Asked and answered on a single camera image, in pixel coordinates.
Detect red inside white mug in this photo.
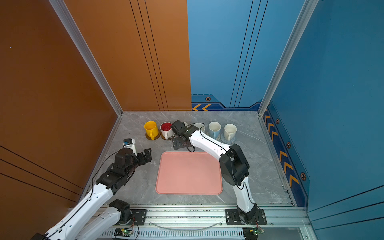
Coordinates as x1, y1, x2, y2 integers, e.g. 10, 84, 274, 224
160, 122, 175, 138

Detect matte round wooden coaster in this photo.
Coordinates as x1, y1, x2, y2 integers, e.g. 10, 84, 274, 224
145, 132, 161, 141

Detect yellow mug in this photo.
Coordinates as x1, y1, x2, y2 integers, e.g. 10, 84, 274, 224
144, 121, 159, 139

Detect light blue mug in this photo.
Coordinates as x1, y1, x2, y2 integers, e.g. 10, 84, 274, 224
208, 122, 222, 136

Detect light blue woven coaster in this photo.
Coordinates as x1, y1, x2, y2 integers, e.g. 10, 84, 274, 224
220, 135, 236, 145

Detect glossy round wooden coaster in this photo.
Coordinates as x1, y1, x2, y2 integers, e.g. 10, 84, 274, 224
161, 133, 175, 141

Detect multicolour woven round coaster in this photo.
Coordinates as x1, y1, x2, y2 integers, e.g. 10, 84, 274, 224
210, 133, 221, 141

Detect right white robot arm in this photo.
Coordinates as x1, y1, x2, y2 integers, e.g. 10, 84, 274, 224
171, 120, 260, 225

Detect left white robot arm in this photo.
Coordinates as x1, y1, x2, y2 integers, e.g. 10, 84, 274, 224
32, 148, 152, 240

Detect pink rectangular tray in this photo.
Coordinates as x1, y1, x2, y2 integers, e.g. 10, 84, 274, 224
156, 152, 223, 195

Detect left circuit board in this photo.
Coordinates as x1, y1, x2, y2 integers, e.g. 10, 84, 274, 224
113, 229, 134, 239

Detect circuit board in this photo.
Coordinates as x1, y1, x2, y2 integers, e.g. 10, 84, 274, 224
242, 228, 265, 240
113, 229, 134, 239

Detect right circuit board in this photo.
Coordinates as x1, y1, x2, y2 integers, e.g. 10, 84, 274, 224
242, 228, 265, 240

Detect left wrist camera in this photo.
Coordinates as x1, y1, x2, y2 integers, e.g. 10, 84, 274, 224
123, 138, 137, 155

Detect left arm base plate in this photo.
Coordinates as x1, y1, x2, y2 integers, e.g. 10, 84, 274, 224
118, 209, 147, 226

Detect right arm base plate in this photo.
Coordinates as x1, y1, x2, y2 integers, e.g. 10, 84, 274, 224
225, 209, 268, 226

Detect aluminium front rail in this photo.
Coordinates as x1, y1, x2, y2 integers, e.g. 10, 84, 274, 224
91, 205, 317, 240

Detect aluminium corner post left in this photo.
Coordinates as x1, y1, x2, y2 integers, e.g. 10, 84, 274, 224
48, 0, 124, 117

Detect aluminium corner post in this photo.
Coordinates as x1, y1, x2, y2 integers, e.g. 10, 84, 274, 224
258, 0, 319, 117
48, 0, 124, 117

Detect aluminium corner post right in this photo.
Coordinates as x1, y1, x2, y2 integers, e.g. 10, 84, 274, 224
258, 0, 319, 117

